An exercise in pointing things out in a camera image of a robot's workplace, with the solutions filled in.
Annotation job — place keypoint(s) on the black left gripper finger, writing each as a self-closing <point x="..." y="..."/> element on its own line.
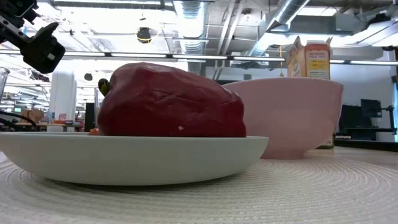
<point x="43" y="49"/>

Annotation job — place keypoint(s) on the red bell pepper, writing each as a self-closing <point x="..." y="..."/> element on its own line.
<point x="171" y="102"/>

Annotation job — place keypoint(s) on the orange and white cereal box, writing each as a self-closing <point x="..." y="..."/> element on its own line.
<point x="317" y="62"/>

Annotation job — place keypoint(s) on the black monitor on arm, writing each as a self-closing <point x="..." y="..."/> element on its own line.
<point x="371" y="108"/>

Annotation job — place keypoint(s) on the white pillar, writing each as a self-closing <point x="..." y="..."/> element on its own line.
<point x="63" y="93"/>

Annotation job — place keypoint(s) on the brown cardboard box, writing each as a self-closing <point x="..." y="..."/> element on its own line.
<point x="31" y="115"/>

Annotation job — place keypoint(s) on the wooden background table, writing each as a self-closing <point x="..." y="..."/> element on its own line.
<point x="46" y="125"/>

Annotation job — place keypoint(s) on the long ceiling light bar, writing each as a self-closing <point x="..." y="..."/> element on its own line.
<point x="136" y="55"/>

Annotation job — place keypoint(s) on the large grey plate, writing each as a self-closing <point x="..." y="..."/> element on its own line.
<point x="130" y="158"/>

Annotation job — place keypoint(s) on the pink bowl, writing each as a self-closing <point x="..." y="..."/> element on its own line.
<point x="295" y="115"/>

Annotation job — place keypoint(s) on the round woven beige placemat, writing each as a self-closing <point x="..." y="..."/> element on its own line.
<point x="311" y="193"/>

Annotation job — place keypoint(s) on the black ceiling dome camera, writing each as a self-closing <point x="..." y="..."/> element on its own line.
<point x="143" y="35"/>

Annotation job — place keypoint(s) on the silver ribbed vertical duct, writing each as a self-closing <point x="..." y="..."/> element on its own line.
<point x="190" y="28"/>

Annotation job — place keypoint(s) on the silver slanted ceiling duct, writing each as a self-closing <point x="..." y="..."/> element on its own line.
<point x="280" y="18"/>

